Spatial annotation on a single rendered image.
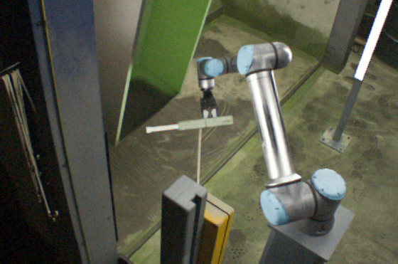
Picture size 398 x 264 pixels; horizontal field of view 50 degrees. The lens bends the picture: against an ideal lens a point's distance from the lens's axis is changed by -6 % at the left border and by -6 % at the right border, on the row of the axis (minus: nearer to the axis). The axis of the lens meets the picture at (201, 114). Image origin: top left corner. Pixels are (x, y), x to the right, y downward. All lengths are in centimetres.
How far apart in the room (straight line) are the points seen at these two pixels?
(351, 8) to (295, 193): 228
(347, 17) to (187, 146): 172
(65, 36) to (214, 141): 215
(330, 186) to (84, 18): 118
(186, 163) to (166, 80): 56
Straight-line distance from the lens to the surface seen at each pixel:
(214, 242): 88
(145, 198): 274
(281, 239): 203
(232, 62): 236
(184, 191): 76
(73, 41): 109
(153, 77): 284
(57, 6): 102
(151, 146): 302
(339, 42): 393
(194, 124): 246
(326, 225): 198
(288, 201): 175
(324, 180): 184
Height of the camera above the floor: 224
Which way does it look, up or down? 42 degrees down
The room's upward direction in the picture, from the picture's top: 6 degrees clockwise
